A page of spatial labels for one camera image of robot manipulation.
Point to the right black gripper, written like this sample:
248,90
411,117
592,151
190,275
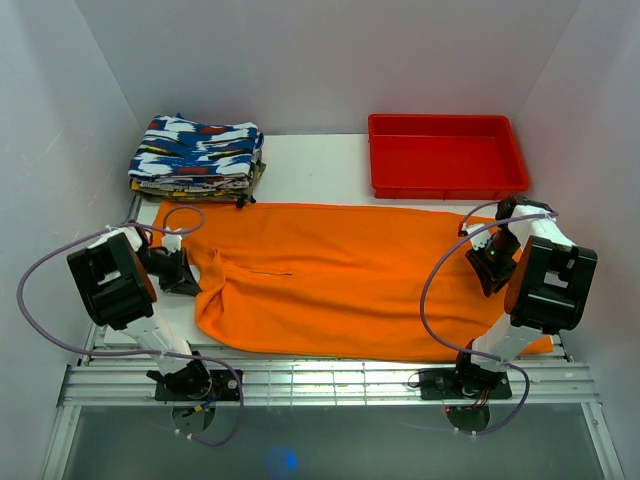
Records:
492,278

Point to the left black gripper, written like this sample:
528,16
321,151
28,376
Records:
181,279

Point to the orange trousers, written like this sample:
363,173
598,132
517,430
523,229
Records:
360,282

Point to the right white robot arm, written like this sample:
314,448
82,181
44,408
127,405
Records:
546,276

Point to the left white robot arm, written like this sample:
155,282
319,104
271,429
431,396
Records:
113,279

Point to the stack of folded clothes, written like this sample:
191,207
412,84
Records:
239,197

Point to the blue patterned folded trousers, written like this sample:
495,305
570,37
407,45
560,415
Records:
173,148

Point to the red plastic tray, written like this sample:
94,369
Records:
444,157

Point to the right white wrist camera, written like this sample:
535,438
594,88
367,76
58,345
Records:
475,235

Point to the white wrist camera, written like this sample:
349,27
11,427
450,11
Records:
475,235
172,241

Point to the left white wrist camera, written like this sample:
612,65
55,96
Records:
172,241

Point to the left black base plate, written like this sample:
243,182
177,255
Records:
220,385

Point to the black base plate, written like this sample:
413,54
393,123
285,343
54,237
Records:
220,385
444,384

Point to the aluminium frame rails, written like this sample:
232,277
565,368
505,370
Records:
319,418

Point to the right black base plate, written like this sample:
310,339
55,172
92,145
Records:
444,384

